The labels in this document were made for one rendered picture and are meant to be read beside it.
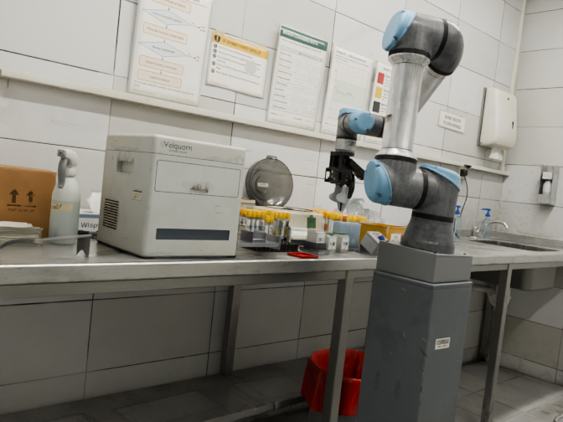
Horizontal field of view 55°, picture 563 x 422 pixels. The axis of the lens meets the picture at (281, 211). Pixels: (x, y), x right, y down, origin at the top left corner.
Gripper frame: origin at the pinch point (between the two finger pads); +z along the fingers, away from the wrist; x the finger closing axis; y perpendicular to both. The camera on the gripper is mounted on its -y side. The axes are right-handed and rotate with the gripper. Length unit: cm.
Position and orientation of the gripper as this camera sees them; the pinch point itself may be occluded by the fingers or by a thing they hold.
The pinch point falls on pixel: (343, 208)
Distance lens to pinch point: 196.4
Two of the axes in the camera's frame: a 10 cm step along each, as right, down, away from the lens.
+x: 5.5, 1.0, -8.3
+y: -8.3, -0.6, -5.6
